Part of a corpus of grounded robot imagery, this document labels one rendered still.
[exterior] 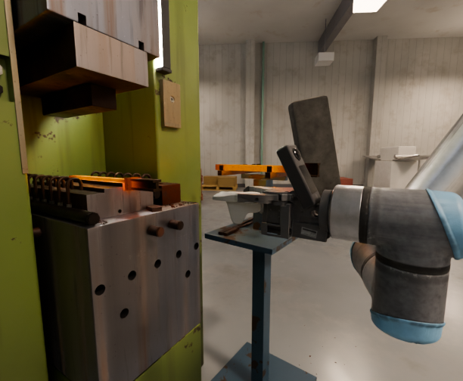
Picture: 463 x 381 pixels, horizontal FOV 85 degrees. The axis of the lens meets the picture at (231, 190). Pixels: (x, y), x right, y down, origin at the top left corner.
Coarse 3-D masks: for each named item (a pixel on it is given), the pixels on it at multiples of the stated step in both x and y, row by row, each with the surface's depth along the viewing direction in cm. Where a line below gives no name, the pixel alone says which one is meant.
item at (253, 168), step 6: (216, 168) 102; (228, 168) 99; (234, 168) 97; (240, 168) 95; (246, 168) 94; (252, 168) 92; (258, 168) 90; (264, 168) 89; (276, 168) 86; (282, 168) 85; (312, 168) 79; (318, 168) 78; (312, 174) 79; (318, 174) 79
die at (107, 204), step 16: (32, 192) 76; (48, 192) 70; (64, 192) 66; (80, 192) 65; (96, 192) 65; (112, 192) 66; (128, 192) 70; (144, 192) 75; (80, 208) 62; (96, 208) 62; (112, 208) 66; (128, 208) 70; (144, 208) 75
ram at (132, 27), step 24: (24, 0) 55; (48, 0) 51; (72, 0) 55; (96, 0) 59; (120, 0) 64; (144, 0) 70; (24, 24) 57; (48, 24) 57; (96, 24) 59; (120, 24) 65; (144, 24) 71; (144, 48) 71
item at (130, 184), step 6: (96, 180) 77; (102, 180) 75; (108, 180) 73; (114, 180) 72; (120, 180) 70; (126, 180) 68; (132, 180) 68; (138, 180) 66; (144, 180) 65; (150, 180) 64; (156, 180) 64; (126, 186) 68; (132, 186) 69; (138, 186) 68; (144, 186) 67; (150, 186) 66; (156, 186) 65
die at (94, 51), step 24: (72, 24) 56; (24, 48) 69; (48, 48) 62; (72, 48) 57; (96, 48) 60; (120, 48) 65; (24, 72) 70; (48, 72) 63; (72, 72) 60; (96, 72) 60; (120, 72) 65; (144, 72) 72
